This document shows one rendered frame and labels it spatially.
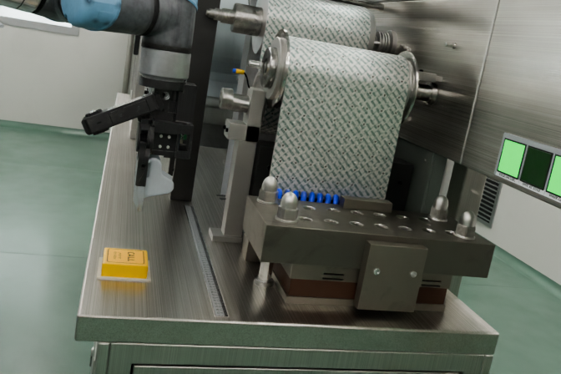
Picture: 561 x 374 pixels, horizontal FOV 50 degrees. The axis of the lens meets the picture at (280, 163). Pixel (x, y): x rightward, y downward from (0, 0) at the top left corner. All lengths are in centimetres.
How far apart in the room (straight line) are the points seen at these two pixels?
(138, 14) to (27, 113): 592
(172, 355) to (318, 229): 28
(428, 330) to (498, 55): 47
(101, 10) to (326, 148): 49
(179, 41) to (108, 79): 573
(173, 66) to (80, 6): 16
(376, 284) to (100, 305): 42
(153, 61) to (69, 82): 576
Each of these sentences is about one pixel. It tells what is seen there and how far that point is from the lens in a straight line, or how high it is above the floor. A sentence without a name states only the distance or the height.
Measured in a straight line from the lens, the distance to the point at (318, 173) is 112.
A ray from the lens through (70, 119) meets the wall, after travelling 671.
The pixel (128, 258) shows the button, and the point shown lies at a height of 92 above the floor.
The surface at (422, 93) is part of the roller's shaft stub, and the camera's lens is 122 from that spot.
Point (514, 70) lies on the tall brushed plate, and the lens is 104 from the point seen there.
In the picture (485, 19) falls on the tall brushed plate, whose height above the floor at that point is 140.
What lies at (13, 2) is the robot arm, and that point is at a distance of 94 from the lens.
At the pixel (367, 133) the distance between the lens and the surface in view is 114.
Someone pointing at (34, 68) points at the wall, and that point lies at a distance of 669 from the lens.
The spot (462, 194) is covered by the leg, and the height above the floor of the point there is 104.
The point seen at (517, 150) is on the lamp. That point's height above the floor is 120.
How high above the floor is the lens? 130
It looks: 11 degrees down
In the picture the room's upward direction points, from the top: 10 degrees clockwise
